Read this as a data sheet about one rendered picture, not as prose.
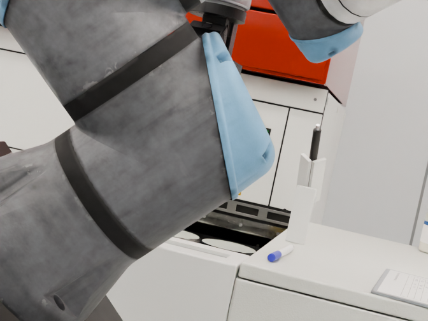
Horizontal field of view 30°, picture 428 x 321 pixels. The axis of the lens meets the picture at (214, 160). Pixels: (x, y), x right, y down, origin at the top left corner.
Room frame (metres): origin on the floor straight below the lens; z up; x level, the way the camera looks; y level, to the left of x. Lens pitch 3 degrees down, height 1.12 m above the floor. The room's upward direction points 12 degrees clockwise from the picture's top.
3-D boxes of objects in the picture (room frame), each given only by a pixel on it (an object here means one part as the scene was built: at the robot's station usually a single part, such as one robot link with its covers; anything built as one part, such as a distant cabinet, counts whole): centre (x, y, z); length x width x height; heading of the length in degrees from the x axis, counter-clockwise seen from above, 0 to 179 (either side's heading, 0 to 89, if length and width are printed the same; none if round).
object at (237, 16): (1.01, 0.03, 1.20); 0.09 x 0.08 x 0.12; 169
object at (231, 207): (1.58, 0.04, 0.96); 0.44 x 0.01 x 0.02; 78
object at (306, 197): (1.21, -0.15, 1.03); 0.06 x 0.04 x 0.13; 168
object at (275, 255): (1.03, -0.11, 0.97); 0.14 x 0.01 x 0.01; 164
